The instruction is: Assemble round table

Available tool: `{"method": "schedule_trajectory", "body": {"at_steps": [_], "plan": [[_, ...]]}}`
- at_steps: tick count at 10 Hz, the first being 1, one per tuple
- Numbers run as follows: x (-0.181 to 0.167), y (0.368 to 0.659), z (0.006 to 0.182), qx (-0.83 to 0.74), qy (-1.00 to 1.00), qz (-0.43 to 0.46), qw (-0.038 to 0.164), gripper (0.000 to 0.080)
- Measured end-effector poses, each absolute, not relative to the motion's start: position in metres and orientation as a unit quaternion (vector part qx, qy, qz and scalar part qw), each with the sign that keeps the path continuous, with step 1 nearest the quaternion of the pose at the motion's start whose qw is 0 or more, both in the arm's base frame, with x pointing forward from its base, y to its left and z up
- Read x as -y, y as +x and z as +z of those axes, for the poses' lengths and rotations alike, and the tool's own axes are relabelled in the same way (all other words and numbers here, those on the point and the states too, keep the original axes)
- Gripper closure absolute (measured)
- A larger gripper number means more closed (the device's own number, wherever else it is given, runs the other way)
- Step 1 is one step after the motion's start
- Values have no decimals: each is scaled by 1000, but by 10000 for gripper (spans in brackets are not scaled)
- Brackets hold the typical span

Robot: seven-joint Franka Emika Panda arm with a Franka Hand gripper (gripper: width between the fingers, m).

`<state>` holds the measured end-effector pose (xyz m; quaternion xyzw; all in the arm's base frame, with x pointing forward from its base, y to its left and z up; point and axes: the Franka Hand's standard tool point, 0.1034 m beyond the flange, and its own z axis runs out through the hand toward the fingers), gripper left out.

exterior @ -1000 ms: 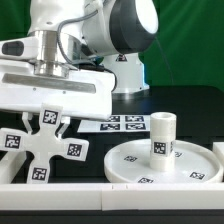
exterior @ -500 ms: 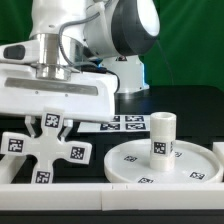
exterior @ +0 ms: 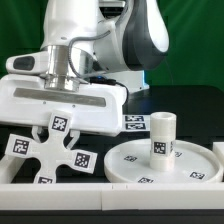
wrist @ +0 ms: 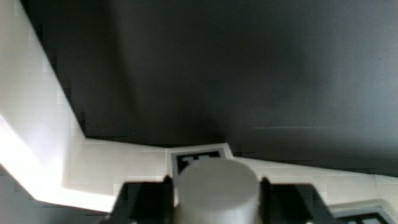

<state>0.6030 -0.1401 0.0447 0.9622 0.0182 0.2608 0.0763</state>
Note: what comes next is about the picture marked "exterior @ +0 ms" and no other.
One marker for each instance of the white cross-shaped table base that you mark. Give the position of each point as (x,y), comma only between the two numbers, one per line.
(52,153)

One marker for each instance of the white left fence bar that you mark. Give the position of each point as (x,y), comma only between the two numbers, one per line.
(9,166)

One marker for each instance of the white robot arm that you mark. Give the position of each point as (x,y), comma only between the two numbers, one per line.
(80,43)

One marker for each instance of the white round table top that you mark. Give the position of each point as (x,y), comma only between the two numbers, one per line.
(141,161)

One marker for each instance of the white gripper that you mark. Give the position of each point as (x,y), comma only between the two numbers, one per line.
(94,108)

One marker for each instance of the white marker sheet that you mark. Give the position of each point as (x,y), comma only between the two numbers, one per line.
(136,123)

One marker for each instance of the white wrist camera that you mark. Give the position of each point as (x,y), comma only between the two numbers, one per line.
(28,64)

